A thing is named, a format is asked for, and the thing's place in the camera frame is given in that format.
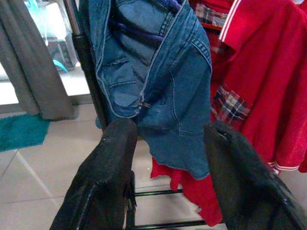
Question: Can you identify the blue denim jacket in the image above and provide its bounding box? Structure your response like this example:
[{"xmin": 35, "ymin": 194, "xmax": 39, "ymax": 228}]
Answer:
[{"xmin": 88, "ymin": 0, "xmax": 213, "ymax": 180}]

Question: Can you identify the dark blue plastic hanger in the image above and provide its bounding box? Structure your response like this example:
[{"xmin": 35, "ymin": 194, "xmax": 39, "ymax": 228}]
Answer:
[{"xmin": 109, "ymin": 0, "xmax": 185, "ymax": 45}]

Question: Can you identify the red polo shirt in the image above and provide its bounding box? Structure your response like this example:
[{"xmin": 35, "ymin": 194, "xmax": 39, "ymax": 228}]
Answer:
[{"xmin": 150, "ymin": 0, "xmax": 307, "ymax": 227}]

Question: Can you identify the grey curtain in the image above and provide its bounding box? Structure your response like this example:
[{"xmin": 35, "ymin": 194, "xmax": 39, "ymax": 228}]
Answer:
[{"xmin": 0, "ymin": 0, "xmax": 75, "ymax": 120}]

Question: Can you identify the teal floor mat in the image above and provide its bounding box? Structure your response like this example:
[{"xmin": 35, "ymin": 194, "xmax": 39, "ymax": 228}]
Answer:
[{"xmin": 0, "ymin": 114, "xmax": 50, "ymax": 152}]

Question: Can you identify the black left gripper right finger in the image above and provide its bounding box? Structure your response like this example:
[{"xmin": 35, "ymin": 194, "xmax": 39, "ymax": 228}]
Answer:
[{"xmin": 203, "ymin": 121, "xmax": 307, "ymax": 230}]

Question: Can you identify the glass sliding door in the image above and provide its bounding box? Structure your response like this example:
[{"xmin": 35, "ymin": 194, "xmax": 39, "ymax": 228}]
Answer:
[{"xmin": 0, "ymin": 0, "xmax": 94, "ymax": 115}]

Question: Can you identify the black clothes rack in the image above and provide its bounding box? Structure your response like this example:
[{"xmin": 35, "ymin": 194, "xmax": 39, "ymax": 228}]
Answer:
[{"xmin": 63, "ymin": 0, "xmax": 209, "ymax": 230}]

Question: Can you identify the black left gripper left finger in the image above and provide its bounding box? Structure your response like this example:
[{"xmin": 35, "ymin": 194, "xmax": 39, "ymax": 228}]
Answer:
[{"xmin": 49, "ymin": 118, "xmax": 138, "ymax": 230}]

